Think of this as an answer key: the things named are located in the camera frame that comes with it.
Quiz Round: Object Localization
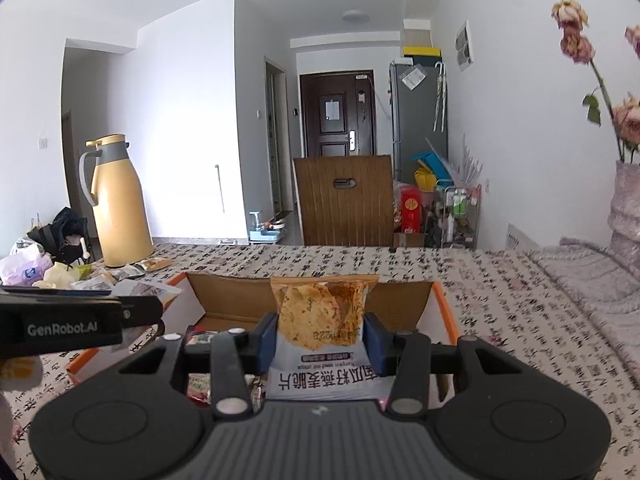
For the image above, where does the orange chip snack packet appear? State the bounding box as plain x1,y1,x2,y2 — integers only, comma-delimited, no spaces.
266,275,390,401

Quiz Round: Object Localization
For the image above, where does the white crumpled wrapper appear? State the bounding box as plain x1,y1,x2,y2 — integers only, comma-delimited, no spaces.
32,262,81,289

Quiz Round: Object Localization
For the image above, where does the purple tissue pack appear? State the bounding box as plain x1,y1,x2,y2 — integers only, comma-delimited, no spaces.
0,254,52,287

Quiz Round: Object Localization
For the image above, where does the orange white cardboard box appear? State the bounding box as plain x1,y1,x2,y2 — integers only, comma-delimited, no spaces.
68,274,457,416

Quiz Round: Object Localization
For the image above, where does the black bag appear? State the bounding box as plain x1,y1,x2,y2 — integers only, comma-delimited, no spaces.
27,207,92,266

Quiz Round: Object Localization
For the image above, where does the white grey snack packet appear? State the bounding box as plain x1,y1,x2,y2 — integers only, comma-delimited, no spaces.
111,280,182,309

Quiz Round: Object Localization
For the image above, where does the calligraphy print tablecloth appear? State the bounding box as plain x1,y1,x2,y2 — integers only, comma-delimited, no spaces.
0,242,640,480

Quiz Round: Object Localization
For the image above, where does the orange cracker packet by thermos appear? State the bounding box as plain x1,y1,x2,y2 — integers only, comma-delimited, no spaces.
138,257,172,273

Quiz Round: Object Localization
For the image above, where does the red gift box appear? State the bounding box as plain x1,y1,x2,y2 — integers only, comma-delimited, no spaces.
399,185,423,234

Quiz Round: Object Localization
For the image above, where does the metal utility cart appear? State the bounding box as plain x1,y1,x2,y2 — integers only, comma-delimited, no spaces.
435,181,482,250

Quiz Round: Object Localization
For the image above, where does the white signboard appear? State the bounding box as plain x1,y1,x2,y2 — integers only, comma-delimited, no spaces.
506,223,540,252

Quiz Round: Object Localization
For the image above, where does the yellow thermos jug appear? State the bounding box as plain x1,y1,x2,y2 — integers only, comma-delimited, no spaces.
78,133,153,268

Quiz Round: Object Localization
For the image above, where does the folded pink grey cloth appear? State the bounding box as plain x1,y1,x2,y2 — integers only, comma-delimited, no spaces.
529,240,639,370

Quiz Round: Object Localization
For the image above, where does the dark brown entrance door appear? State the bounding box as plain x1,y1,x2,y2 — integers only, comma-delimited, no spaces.
299,70,376,157

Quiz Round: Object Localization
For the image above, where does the pink ceramic vase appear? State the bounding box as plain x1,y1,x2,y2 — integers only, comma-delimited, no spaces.
608,162,640,270

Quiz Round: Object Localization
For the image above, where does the grey refrigerator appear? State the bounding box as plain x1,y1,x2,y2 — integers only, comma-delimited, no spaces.
388,56,449,183

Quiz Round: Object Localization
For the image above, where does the white umbrella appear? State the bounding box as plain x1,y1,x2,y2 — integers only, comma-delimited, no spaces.
433,62,447,132

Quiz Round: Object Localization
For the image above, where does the yellow box on fridge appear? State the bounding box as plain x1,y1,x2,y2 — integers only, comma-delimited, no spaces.
402,46,442,58

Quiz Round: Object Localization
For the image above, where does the ceiling lamp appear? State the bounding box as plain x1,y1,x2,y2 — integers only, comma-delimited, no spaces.
342,10,370,24

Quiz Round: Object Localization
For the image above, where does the dried pink rose bouquet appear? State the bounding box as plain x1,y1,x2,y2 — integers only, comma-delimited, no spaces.
550,0,639,164

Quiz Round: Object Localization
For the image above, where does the wall electrical panel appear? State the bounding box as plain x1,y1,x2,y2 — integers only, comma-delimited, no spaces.
454,21,474,72

